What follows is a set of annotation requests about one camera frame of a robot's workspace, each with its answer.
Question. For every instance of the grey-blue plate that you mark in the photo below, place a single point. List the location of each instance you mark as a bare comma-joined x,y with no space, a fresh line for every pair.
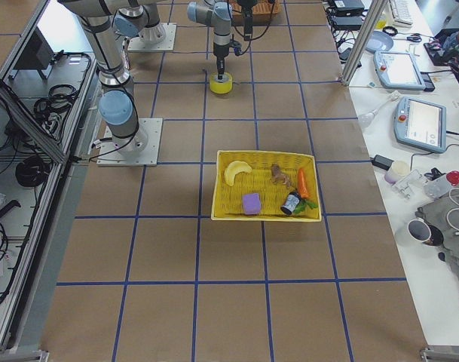
379,41

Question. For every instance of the purple foam block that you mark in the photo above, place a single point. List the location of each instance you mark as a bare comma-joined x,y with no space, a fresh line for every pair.
251,204

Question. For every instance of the black scissors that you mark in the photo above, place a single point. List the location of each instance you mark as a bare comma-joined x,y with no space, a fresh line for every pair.
413,37

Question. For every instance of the black power adapter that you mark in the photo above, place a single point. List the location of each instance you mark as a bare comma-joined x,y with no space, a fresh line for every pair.
381,162

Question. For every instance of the orange toy carrot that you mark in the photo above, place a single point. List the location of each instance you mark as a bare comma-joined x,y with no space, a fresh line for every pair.
304,194

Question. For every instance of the white cylindrical cup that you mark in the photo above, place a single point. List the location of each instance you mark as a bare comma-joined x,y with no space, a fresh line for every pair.
396,171

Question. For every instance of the aluminium frame post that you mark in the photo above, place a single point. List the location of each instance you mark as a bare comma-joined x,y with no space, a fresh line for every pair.
375,10

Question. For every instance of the yellow plastic basket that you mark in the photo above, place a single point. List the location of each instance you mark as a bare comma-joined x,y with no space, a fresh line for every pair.
227,204

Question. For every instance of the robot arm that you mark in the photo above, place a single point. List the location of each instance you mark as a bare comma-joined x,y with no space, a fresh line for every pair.
117,104
218,15

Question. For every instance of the small blue labelled bottle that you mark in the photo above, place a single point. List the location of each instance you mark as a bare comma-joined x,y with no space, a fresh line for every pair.
291,203

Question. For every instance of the yellow toy banana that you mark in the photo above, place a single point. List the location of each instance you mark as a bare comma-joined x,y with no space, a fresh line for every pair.
233,169

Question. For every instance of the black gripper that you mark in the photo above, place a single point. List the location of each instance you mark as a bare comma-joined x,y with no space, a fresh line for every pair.
219,62

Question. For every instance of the grey cloth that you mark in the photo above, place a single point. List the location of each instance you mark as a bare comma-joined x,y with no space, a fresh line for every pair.
443,213

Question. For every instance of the far teach pendant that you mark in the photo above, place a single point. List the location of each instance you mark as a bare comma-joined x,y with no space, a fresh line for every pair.
398,70

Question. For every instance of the yellow tape roll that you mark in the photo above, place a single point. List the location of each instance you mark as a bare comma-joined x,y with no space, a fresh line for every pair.
220,86

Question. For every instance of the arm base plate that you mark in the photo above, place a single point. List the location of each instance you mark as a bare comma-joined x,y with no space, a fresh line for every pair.
142,150
154,39

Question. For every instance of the near teach pendant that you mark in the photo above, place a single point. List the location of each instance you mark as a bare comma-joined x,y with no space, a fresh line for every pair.
420,124

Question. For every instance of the red cap bottle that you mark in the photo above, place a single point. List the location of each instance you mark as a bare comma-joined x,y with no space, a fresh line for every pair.
442,185

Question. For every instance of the teach pendant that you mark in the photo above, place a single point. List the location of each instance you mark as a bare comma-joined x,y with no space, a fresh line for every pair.
420,124
398,70

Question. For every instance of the brown toy animal figure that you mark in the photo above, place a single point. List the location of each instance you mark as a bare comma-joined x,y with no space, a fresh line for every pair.
279,177

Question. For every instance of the brown wicker basket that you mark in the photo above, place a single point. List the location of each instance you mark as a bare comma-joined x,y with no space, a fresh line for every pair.
262,12

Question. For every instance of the white mug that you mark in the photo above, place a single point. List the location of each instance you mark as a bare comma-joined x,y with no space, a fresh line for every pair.
425,233

